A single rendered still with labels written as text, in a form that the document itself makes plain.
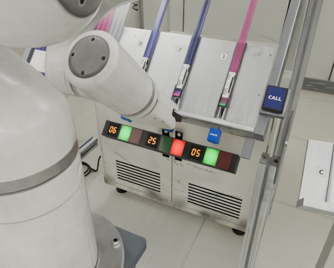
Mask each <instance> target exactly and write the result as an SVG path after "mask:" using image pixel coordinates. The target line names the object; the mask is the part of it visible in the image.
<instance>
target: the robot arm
mask: <svg viewBox="0 0 334 268"><path fill-rule="evenodd" d="M135 1H138V0H0V268H124V263H125V256H124V245H123V242H122V238H121V236H120V234H119V232H118V230H117V228H116V227H115V226H114V225H113V224H112V223H111V222H110V221H109V220H108V219H106V218H105V217H104V216H102V215H100V214H98V213H96V212H92V211H91V210H90V205H89V199H88V194H87V188H86V182H85V176H84V171H83V167H82V161H81V156H80V150H79V144H78V138H77V133H76V128H75V125H74V120H73V115H72V112H71V109H70V106H69V103H68V101H67V99H66V98H65V96H64V95H63V94H66V95H71V96H77V97H82V98H87V99H91V100H93V101H96V102H99V103H101V104H103V105H105V106H107V107H109V108H110V109H112V110H113V111H115V112H117V113H118V114H120V115H122V116H123V117H124V118H127V119H130V120H131V121H133V122H135V123H139V124H144V125H149V126H153V127H158V128H162V129H167V130H171V129H174V128H175V126H176V122H181V120H182V116H181V115H179V114H178V113H176V112H175V111H179V108H178V106H177V105H176V103H175V102H174V101H172V100H171V99H170V98H169V97H168V96H166V95H165V94H163V93H162V92H160V91H159V90H157V85H156V83H155V82H154V80H153V79H152V78H151V77H150V76H149V75H148V74H147V73H146V72H145V71H144V69H143V68H142V67H141V66H140V65H139V64H138V63H137V62H136V61H135V60H134V59H133V58H132V56H131V55H130V54H129V53H128V52H127V51H126V50H125V49H124V48H123V47H122V46H121V45H120V43H119V42H118V41H117V40H116V39H115V38H114V37H113V36H112V35H111V34H109V33H107V32H105V31H101V30H94V29H95V27H96V26H97V24H98V23H99V22H100V20H101V19H102V18H103V17H104V16H105V15H107V14H108V13H109V12H110V11H112V10H114V9H115V8H117V7H120V6H122V5H125V4H128V3H131V2H135ZM12 47H14V48H39V47H46V55H45V76H44V75H42V74H41V73H40V72H39V71H38V70H36V69H35V68H34V67H33V66H32V65H30V64H29V63H28V62H27V61H26V60H24V59H23V58H22V57H21V56H20V55H19V54H18V53H17V52H15V51H14V50H13V49H12Z"/></svg>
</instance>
